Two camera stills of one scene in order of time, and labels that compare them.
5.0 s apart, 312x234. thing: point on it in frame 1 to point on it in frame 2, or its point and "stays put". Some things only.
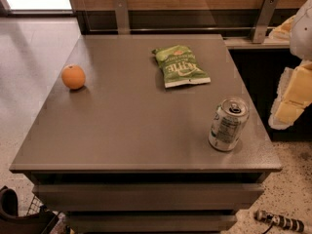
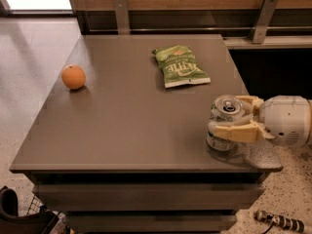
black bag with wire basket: x=36 y=220 stays put
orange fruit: x=73 y=76 stays put
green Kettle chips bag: x=178 y=66 stays put
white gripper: x=302 y=33 to x=285 y=119
